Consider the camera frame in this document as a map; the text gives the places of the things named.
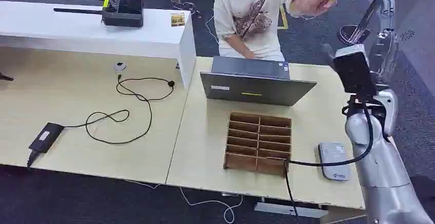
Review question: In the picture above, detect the yellow printed card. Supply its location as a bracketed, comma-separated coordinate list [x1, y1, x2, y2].
[170, 12, 186, 28]

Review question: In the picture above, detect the grey laptop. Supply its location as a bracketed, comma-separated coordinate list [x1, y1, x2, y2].
[200, 56, 318, 107]

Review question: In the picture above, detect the wooden card sorting box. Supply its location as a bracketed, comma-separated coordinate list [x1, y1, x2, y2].
[223, 111, 293, 178]

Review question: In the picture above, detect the black power adapter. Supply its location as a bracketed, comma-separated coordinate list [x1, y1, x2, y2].
[26, 122, 65, 169]

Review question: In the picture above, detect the black floor cable bundle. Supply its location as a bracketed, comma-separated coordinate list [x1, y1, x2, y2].
[172, 2, 202, 18]

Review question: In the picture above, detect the black stand with round base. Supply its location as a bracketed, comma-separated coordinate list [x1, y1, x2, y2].
[337, 0, 399, 46]

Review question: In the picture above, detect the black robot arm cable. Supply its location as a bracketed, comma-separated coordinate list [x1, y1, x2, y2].
[283, 96, 374, 224]

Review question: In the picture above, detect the white cable under desk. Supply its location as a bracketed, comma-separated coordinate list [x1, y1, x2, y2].
[124, 179, 244, 224]

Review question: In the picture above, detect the yellow floor marker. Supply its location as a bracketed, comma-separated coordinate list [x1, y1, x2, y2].
[278, 5, 289, 31]

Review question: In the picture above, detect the white flat card reader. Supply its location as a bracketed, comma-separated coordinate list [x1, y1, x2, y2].
[318, 142, 351, 182]

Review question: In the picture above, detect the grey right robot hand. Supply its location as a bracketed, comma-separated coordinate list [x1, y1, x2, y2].
[368, 0, 399, 139]

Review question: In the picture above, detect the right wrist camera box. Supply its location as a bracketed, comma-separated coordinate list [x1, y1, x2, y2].
[333, 44, 377, 96]

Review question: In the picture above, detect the white floor cable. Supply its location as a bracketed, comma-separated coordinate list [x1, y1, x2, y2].
[198, 0, 220, 45]

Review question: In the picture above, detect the black radio unit with antennas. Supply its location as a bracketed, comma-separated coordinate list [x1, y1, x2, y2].
[53, 0, 144, 29]

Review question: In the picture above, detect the white counter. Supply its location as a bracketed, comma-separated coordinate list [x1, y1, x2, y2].
[0, 1, 197, 89]

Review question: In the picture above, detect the black adapter cable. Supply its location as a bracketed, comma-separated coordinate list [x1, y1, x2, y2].
[63, 74, 176, 146]

